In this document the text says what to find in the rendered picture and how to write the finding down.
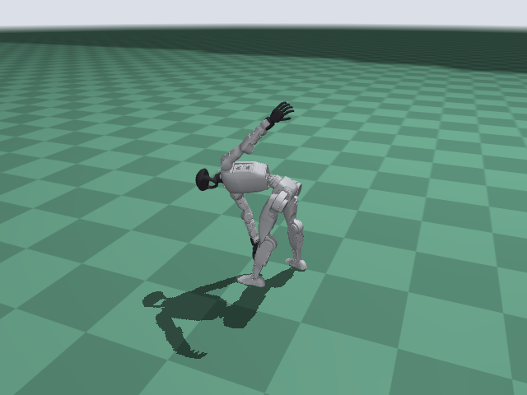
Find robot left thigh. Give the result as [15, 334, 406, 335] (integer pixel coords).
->
[259, 191, 289, 251]

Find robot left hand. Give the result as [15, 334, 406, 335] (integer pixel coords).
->
[266, 101, 295, 130]

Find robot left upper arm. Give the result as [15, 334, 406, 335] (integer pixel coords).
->
[221, 144, 254, 172]

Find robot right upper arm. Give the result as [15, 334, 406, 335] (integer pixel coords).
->
[230, 193, 253, 221]

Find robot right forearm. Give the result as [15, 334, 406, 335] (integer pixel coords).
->
[243, 219, 259, 243]

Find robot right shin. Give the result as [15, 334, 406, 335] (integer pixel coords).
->
[287, 220, 304, 263]

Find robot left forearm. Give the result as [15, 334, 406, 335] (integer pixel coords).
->
[240, 119, 270, 151]

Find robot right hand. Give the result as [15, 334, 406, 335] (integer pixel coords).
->
[250, 238, 259, 260]

